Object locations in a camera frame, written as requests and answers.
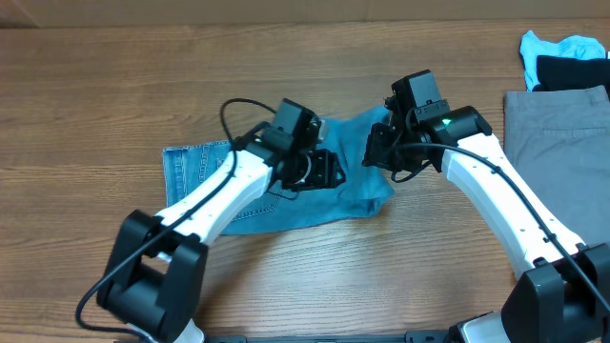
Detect light blue denim jeans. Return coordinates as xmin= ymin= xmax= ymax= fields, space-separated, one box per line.
xmin=163 ymin=107 xmax=394 ymax=235

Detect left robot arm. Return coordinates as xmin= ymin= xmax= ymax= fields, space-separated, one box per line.
xmin=91 ymin=99 xmax=345 ymax=342

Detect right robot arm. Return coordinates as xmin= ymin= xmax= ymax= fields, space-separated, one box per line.
xmin=362 ymin=70 xmax=609 ymax=343

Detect grey trousers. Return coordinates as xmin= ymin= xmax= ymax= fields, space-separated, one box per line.
xmin=504 ymin=86 xmax=609 ymax=246

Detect black garment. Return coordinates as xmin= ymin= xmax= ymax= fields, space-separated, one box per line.
xmin=533 ymin=55 xmax=609 ymax=92

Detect light blue cloth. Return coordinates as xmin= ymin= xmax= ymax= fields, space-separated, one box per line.
xmin=519 ymin=30 xmax=607 ymax=91

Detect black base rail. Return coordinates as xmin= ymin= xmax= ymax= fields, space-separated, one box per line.
xmin=204 ymin=330 xmax=452 ymax=343

